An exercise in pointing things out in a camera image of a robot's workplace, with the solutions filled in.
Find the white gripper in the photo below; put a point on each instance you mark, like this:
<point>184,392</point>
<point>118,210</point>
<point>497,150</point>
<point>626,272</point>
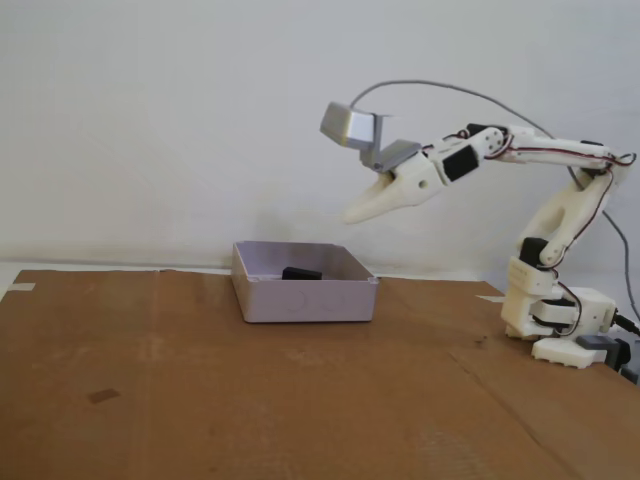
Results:
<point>413,186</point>

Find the black rectangular block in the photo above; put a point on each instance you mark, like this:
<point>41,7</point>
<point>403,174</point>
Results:
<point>301,273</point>

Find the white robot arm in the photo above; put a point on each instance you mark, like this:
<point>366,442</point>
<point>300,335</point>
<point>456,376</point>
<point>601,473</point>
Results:
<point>565,210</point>

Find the grey plastic box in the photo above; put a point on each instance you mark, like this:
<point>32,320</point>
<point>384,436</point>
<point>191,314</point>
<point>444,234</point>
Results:
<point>300,305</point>

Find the white tape piece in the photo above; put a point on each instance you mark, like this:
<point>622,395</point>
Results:
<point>22,287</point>
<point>492,298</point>

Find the brown cardboard sheet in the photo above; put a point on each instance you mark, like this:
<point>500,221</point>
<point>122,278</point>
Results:
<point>200,375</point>

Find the grey black table clamp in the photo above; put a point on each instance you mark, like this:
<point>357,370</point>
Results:
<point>595,343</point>

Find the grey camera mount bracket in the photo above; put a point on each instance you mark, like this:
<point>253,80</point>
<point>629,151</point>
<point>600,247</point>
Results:
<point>395,152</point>

